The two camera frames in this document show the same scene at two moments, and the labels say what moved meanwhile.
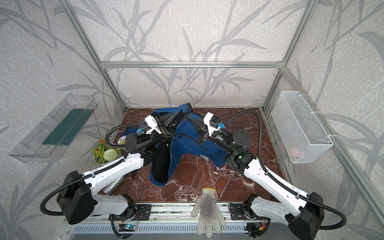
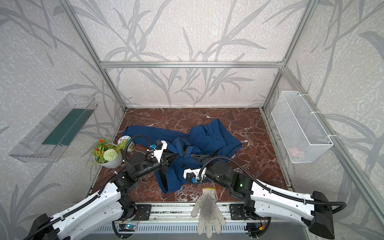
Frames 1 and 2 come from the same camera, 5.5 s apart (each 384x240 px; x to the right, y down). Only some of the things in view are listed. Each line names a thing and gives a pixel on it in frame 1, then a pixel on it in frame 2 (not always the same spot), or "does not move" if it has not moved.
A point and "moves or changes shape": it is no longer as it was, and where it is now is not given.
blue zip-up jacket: (171, 150) moves or changes shape
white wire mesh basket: (303, 137) does not move
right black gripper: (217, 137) → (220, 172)
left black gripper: (163, 126) → (165, 162)
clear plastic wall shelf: (53, 137) does not move
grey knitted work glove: (210, 215) does not move
